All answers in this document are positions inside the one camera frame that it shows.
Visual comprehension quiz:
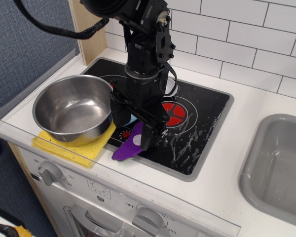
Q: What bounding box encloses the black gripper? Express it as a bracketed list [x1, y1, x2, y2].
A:
[111, 68, 169, 150]

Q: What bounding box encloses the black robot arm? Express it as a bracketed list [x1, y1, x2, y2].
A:
[82, 0, 175, 151]

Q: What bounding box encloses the stainless steel bowl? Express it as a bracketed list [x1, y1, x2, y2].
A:
[33, 75, 112, 146]

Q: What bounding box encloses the black cooktop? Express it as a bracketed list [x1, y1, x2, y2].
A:
[80, 57, 234, 183]

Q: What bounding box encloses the purple toy eggplant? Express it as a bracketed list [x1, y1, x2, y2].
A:
[112, 122, 143, 161]

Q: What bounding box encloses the yellow sponge cloth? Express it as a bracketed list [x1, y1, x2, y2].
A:
[32, 122, 116, 168]

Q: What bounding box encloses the grey right oven knob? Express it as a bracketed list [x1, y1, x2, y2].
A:
[132, 207, 164, 235]

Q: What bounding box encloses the grey oven knob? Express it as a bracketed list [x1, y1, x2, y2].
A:
[132, 207, 164, 235]
[38, 161, 63, 186]

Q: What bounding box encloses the grey left oven knob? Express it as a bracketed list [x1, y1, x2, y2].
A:
[38, 161, 63, 186]

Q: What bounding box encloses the white toy oven door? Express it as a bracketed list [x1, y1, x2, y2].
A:
[64, 204, 148, 237]

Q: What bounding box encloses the grey sink basin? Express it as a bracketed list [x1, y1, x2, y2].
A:
[239, 114, 296, 226]

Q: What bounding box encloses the yellow black object bottom left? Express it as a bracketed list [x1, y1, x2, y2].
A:
[0, 224, 33, 237]

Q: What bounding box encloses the wooden side post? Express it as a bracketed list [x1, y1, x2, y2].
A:
[68, 0, 107, 66]

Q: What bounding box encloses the black sleeved cable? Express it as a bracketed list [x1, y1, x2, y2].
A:
[13, 0, 110, 40]

